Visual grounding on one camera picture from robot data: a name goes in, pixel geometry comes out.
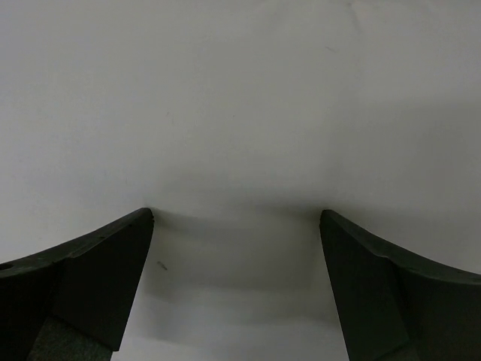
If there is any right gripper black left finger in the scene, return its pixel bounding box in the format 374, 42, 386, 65
1, 208, 154, 361

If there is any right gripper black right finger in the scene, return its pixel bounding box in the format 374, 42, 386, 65
319, 210, 480, 361

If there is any white pillow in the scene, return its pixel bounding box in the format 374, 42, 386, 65
1, 1, 480, 360

